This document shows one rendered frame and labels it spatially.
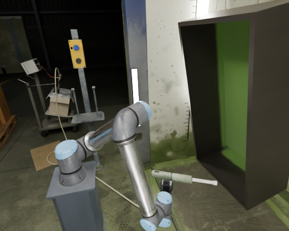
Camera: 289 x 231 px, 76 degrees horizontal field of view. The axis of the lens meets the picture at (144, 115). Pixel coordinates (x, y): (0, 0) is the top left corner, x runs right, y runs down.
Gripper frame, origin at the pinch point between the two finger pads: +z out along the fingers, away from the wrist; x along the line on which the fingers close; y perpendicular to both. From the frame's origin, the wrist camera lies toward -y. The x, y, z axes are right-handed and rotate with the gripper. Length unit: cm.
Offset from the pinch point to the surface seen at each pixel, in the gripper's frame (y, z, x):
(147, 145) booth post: 20, 70, -26
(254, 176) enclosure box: -24, -16, 53
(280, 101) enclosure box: -71, -14, 55
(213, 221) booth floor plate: 49, 6, 42
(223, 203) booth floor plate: 49, 26, 54
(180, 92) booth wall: -43, 86, 7
